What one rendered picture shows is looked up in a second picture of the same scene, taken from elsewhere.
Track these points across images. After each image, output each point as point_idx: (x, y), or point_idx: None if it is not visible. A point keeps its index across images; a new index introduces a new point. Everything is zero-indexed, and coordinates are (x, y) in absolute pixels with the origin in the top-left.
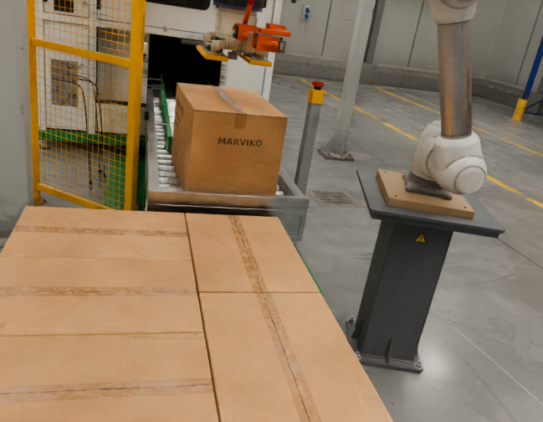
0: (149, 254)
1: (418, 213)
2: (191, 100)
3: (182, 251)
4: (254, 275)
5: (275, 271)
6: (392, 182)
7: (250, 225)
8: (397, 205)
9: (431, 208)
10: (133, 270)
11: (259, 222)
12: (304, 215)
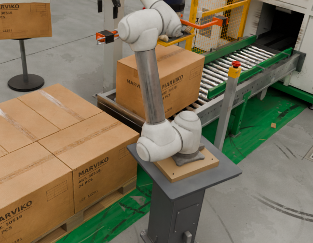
0: (52, 120)
1: (145, 161)
2: (134, 54)
3: (65, 125)
4: (66, 148)
5: (76, 152)
6: None
7: (116, 130)
8: None
9: (156, 162)
10: (36, 122)
11: (124, 131)
12: None
